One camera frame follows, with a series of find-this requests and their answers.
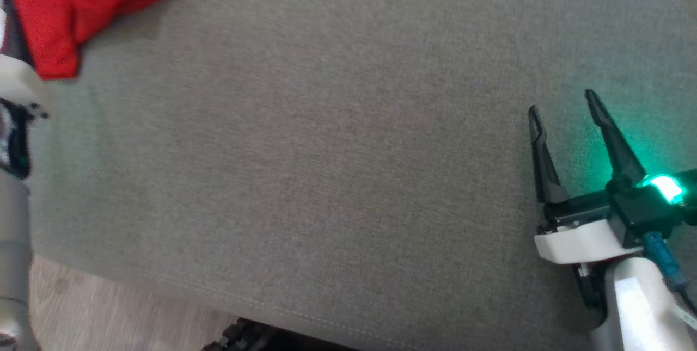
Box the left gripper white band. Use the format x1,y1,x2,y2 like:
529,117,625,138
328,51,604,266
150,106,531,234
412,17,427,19
0,54,52,121

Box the red basketball jersey white trim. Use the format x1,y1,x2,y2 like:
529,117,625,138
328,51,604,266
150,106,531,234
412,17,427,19
10,0,219,81

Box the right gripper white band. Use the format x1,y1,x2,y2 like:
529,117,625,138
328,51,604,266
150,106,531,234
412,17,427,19
527,88,647,264

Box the large grey sofa seat cushion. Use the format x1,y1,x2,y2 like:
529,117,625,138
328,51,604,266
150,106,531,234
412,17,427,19
27,0,697,351

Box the right teal connector cable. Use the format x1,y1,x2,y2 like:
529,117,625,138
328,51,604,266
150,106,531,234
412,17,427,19
643,231,697,313

